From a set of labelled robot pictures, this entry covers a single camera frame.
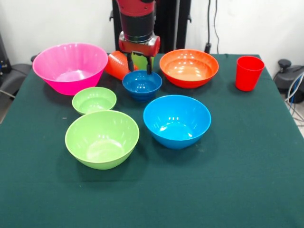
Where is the dark green table cloth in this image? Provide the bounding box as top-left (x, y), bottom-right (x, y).
top-left (0, 52), bottom-right (304, 228)

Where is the black cable with plug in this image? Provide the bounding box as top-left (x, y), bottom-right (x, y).
top-left (204, 0), bottom-right (212, 54)

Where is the bundle of floor cables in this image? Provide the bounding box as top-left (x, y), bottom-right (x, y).
top-left (284, 71), bottom-right (304, 125)

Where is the thin black cable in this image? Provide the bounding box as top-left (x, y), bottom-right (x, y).
top-left (214, 0), bottom-right (220, 54)

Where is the red cup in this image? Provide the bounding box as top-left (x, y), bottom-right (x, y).
top-left (235, 56), bottom-right (266, 92)

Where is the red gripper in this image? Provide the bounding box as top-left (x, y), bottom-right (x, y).
top-left (118, 35), bottom-right (161, 76)

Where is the orange cup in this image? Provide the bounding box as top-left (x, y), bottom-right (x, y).
top-left (104, 50), bottom-right (139, 81)

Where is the large pink bowl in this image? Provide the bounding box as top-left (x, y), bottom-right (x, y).
top-left (32, 42), bottom-right (109, 96)

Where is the green cup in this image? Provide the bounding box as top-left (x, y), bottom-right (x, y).
top-left (132, 52), bottom-right (155, 71)

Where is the black chair base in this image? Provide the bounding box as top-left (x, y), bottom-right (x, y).
top-left (273, 59), bottom-right (304, 104)

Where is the black equipment box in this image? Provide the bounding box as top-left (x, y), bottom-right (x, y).
top-left (0, 33), bottom-right (12, 75)

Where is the large light blue bowl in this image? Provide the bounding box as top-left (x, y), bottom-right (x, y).
top-left (142, 95), bottom-right (212, 150)

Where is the orange bowl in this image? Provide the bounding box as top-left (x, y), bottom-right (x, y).
top-left (159, 49), bottom-right (219, 89)

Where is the small dark blue bowl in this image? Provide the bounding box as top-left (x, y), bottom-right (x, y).
top-left (122, 70), bottom-right (163, 102)

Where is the grey office chair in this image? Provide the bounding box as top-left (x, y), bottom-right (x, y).
top-left (0, 63), bottom-right (33, 99)

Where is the large green bowl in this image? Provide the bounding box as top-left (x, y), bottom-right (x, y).
top-left (65, 110), bottom-right (140, 170)

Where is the small green bowl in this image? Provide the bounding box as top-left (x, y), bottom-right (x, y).
top-left (72, 86), bottom-right (117, 116)

